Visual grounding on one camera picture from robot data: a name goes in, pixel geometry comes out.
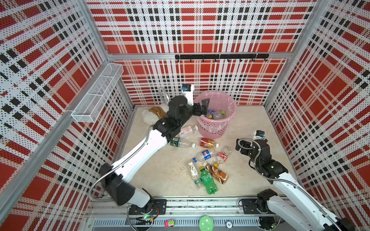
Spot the large pale green bottle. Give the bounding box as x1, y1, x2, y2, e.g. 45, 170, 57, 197
213, 111, 225, 120

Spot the brown label drink bottle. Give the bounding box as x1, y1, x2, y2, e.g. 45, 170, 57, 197
203, 162, 228, 184

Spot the white label tea bottle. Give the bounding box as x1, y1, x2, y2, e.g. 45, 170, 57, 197
188, 161, 204, 190

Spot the small blue cap water bottle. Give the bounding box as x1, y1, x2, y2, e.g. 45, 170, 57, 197
207, 110, 216, 118

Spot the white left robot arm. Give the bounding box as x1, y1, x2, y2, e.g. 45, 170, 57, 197
98, 96, 210, 213

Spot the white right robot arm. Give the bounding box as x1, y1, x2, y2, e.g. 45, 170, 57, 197
236, 138, 355, 231

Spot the pink perforated waste bin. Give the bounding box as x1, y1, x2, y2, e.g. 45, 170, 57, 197
193, 90, 238, 141

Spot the clear plastic bin liner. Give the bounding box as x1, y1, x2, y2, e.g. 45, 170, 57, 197
193, 90, 238, 133

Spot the clear bottle pink label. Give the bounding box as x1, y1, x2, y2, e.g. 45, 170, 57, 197
178, 125, 198, 138

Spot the white plush toy brown scarf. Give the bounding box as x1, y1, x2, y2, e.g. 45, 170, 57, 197
142, 104, 169, 125

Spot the clear bottle green label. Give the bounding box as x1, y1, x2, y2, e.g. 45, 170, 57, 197
170, 137, 196, 148

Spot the red yellow label bottle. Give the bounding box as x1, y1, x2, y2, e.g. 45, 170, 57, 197
199, 138, 219, 148

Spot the pepsi label clear bottle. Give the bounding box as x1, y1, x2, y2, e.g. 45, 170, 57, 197
192, 148, 217, 163

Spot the green soda bottle left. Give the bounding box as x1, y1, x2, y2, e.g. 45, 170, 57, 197
199, 167, 218, 195

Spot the green round button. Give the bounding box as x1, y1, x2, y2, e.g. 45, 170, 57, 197
199, 216, 214, 231

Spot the pink small device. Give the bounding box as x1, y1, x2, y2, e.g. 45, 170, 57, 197
165, 219, 175, 228

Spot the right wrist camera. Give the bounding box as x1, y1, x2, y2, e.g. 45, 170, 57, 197
253, 130, 265, 140

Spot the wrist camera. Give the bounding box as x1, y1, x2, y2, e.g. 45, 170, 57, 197
182, 84, 195, 106
253, 130, 265, 140

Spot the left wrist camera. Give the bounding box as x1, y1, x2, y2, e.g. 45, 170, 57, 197
182, 84, 195, 106

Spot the black wall hook rail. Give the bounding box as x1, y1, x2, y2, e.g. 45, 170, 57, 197
174, 54, 270, 60

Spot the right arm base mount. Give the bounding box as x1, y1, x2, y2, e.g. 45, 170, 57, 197
238, 189, 280, 231

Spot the white wire mesh shelf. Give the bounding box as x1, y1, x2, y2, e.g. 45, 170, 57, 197
71, 63, 123, 123

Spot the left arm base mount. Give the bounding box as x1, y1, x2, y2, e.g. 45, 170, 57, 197
128, 198, 167, 226

